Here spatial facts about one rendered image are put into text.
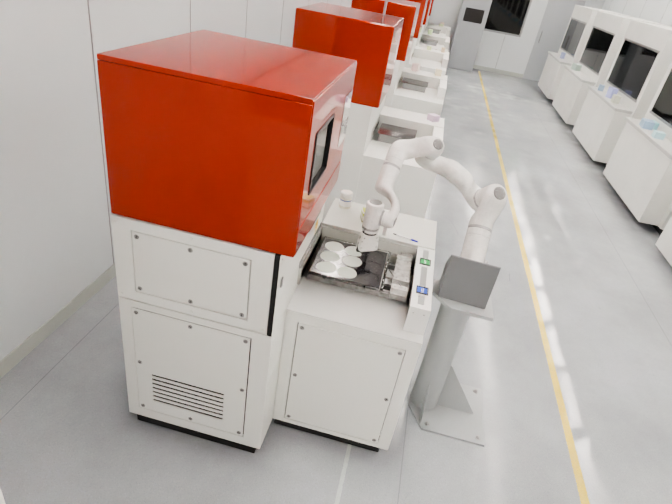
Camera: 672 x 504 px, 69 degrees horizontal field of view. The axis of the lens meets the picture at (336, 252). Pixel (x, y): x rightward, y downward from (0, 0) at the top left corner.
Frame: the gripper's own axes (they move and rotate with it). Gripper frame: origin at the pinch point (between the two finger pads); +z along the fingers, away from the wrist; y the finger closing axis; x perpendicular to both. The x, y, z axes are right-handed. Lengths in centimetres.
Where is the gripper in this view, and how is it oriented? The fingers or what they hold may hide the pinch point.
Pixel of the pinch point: (364, 257)
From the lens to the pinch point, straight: 252.0
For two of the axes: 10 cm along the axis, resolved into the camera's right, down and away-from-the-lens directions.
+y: 9.3, -0.5, 3.6
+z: -1.5, 8.4, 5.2
